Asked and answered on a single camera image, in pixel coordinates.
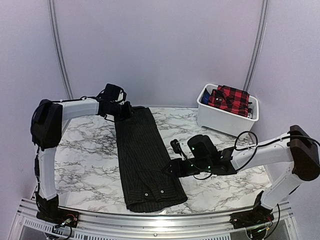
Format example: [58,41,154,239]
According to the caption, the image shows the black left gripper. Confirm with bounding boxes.
[109,101,136,122]

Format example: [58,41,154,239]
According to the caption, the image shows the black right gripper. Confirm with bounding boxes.
[161,157,211,179]

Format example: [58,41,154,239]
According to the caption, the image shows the black pinstriped long sleeve shirt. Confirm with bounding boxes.
[115,107,188,213]

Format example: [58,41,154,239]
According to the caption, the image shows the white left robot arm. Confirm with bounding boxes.
[30,83,132,223]

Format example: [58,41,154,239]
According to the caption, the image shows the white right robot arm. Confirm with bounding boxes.
[161,125,320,224]

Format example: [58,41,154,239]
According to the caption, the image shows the white plastic bin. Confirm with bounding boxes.
[196,83,260,137]

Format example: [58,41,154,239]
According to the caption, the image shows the blue plaid shirt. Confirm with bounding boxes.
[200,89,211,105]

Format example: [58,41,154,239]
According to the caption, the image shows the red black plaid shirt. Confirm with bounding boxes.
[208,85,250,118]

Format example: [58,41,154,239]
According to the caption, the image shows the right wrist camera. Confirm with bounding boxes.
[170,139,182,155]

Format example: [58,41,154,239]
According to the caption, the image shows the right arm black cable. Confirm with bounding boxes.
[174,131,320,233]

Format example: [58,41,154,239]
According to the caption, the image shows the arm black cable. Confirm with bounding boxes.
[33,87,128,181]
[174,131,320,233]

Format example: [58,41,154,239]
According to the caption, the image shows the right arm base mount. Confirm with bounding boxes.
[229,202,275,229]

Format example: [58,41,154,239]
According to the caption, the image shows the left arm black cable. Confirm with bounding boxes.
[33,87,128,181]

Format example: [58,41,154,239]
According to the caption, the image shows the left aluminium corner post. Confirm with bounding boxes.
[47,0,74,100]

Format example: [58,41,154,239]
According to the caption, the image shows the aluminium corner post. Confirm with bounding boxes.
[243,0,270,92]
[47,0,74,100]

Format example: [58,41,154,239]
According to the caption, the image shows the aluminium front frame rail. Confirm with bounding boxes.
[14,199,301,240]

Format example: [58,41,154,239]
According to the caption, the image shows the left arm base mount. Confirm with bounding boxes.
[36,204,80,228]

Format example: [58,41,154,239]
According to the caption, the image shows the right aluminium corner post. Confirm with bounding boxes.
[243,0,270,92]

